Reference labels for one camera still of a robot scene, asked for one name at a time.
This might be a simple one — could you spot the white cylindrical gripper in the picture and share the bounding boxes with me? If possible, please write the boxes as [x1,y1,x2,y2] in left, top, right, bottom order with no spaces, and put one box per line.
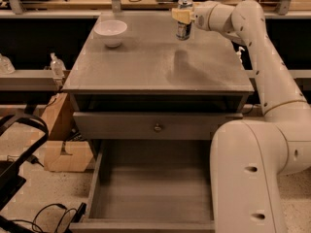
[171,1,214,31]

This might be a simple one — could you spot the silver blue redbull can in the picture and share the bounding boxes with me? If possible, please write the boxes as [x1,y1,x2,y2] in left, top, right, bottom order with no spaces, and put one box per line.
[176,0,192,41]

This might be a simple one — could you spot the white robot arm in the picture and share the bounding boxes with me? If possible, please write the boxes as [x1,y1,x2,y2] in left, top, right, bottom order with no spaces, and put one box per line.
[172,0,311,233]

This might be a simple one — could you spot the grey wooden drawer cabinet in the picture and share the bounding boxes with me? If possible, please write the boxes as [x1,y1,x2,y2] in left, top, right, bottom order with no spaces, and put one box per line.
[62,11,255,160]

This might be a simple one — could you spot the closed grey upper drawer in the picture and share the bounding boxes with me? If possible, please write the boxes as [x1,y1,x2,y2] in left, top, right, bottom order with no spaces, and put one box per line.
[73,112,243,140]

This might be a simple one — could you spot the open grey lower drawer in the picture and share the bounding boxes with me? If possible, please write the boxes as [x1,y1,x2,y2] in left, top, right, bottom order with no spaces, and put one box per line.
[70,140,215,233]

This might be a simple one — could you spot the small white pump bottle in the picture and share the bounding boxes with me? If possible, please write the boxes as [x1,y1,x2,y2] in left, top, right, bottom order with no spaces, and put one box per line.
[236,47,245,63]

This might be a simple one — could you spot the white ceramic bowl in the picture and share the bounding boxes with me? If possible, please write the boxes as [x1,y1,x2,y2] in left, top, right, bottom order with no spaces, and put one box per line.
[94,19,127,48]

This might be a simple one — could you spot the clear plastic pump bottle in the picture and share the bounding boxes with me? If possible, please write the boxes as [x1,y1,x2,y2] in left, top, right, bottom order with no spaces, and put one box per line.
[51,52,65,78]

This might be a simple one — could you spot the cardboard box on floor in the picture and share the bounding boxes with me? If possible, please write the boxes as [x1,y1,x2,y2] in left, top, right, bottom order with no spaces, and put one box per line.
[42,93,93,172]

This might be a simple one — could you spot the clear plastic bottle far left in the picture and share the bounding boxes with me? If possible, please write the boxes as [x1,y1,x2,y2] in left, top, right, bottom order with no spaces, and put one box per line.
[0,54,16,74]

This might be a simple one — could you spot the black floor cable loops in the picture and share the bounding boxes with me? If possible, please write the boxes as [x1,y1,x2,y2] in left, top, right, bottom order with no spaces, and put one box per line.
[0,203,87,233]

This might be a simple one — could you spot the black chair frame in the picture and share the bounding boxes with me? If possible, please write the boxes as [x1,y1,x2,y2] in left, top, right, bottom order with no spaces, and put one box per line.
[0,114,50,212]

